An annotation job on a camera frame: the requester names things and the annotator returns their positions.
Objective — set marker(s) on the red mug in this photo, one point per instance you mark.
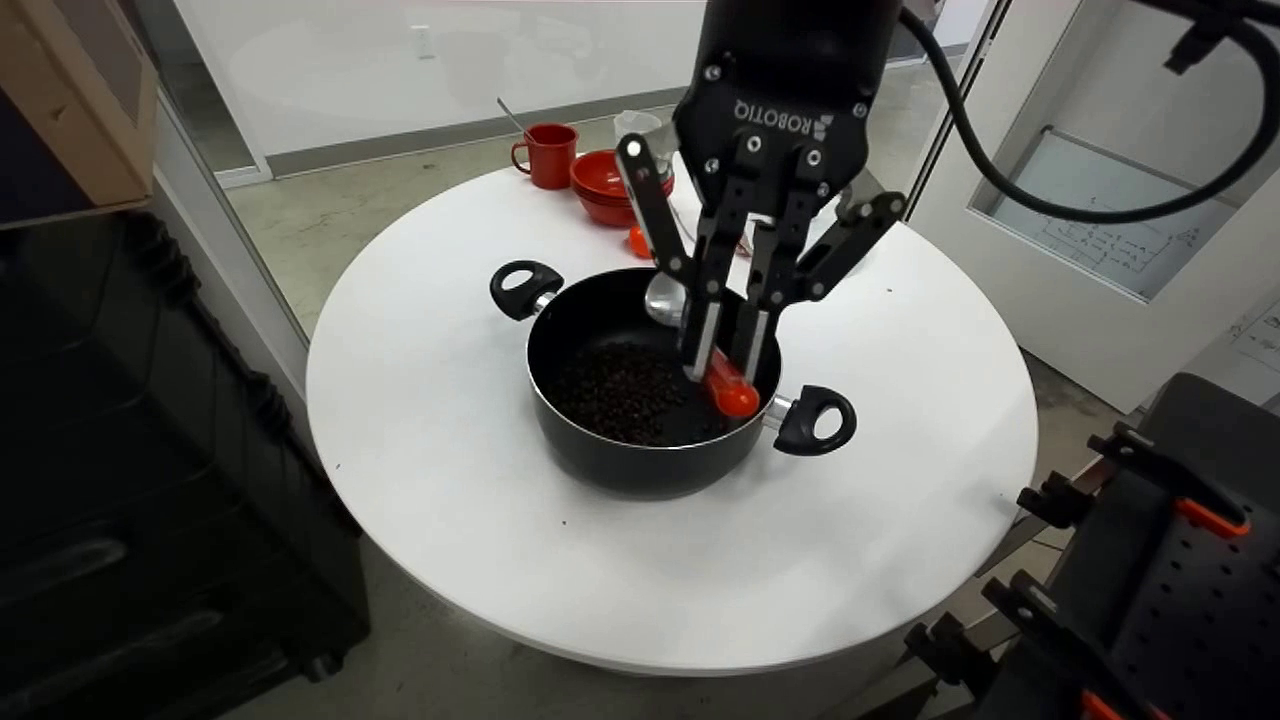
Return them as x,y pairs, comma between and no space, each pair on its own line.
544,154

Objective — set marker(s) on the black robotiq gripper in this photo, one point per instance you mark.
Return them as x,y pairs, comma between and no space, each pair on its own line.
775,126

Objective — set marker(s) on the small orange tomato toy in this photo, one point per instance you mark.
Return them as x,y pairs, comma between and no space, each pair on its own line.
637,240

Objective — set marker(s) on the black cooking pot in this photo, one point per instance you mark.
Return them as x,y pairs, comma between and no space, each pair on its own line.
613,400

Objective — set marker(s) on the black perforated mounting board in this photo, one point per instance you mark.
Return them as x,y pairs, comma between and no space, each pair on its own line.
1184,617

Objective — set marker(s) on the red bowl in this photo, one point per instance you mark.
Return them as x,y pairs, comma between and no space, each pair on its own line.
600,191

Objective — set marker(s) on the black clamp orange tip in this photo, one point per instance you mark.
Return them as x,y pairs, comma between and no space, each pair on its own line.
1192,499

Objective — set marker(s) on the red handled metal spoon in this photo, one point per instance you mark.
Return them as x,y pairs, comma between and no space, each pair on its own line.
729,394

